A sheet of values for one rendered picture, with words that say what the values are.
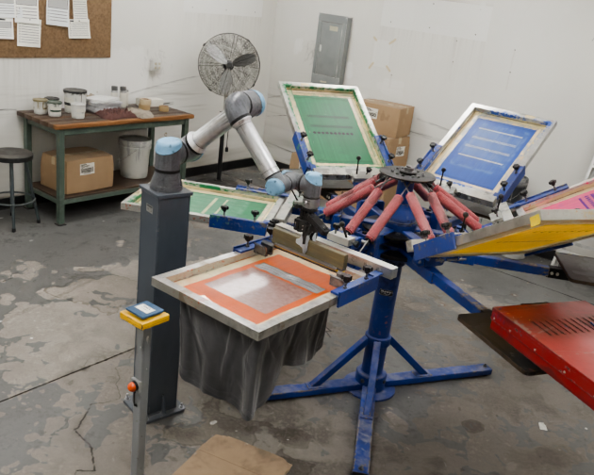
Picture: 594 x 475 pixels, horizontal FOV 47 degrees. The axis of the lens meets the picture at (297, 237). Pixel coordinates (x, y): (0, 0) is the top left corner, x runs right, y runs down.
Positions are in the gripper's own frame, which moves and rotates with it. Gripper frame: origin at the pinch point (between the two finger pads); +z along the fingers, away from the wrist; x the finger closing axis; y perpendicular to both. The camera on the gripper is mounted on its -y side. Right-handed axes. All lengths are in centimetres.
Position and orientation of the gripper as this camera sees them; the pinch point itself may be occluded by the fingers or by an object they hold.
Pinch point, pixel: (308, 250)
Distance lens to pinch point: 302.6
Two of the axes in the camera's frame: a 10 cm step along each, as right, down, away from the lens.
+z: -1.2, 9.3, 3.4
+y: -7.7, -3.0, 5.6
